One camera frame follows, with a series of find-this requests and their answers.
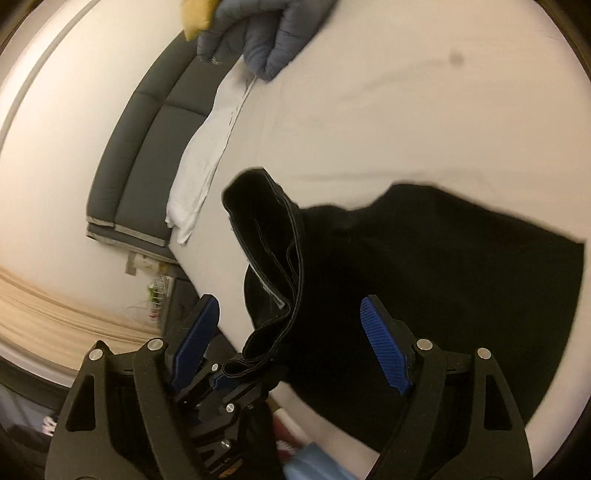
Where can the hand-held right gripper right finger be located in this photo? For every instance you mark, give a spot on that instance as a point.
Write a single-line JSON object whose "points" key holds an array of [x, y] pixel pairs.
{"points": [[385, 346]]}

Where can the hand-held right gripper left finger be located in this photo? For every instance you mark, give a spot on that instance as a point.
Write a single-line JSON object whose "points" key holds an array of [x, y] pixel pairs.
{"points": [[196, 341]]}

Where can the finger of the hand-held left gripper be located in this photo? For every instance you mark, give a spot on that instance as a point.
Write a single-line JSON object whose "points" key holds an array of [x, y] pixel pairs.
{"points": [[247, 397], [203, 381]]}

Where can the black pants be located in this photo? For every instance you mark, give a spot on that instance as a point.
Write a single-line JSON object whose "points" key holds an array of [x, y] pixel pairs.
{"points": [[415, 277]]}

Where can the light blue cloth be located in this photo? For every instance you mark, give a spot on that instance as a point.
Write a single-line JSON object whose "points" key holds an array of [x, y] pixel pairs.
{"points": [[323, 464]]}

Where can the beige curtain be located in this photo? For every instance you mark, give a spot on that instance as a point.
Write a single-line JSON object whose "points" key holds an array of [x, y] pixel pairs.
{"points": [[55, 318]]}

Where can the white folded sheet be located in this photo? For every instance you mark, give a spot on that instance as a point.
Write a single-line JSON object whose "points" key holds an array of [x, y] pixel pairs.
{"points": [[198, 161]]}

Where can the grey padded headboard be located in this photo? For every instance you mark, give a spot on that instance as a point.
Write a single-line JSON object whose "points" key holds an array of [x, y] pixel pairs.
{"points": [[138, 161]]}

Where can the rolled blue duvet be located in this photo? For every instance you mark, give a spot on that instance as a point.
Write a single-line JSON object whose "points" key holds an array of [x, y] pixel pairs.
{"points": [[277, 37]]}

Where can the yellow cushion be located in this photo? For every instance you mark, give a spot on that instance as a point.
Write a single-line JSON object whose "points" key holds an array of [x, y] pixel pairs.
{"points": [[198, 18]]}

